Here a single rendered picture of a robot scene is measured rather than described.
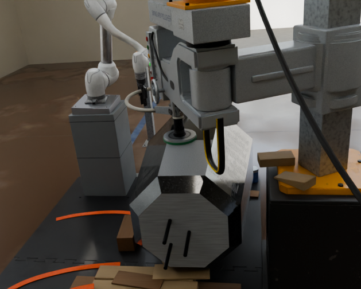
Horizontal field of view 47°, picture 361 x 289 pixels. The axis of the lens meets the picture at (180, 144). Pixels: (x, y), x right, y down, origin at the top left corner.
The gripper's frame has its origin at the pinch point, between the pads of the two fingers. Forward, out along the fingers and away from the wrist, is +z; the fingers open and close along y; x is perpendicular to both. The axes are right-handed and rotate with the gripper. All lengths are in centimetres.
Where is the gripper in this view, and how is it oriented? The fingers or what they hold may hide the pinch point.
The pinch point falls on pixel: (143, 101)
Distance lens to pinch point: 348.0
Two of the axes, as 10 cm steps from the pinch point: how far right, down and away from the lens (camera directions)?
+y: 5.3, 3.6, -7.7
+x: 8.5, -3.0, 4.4
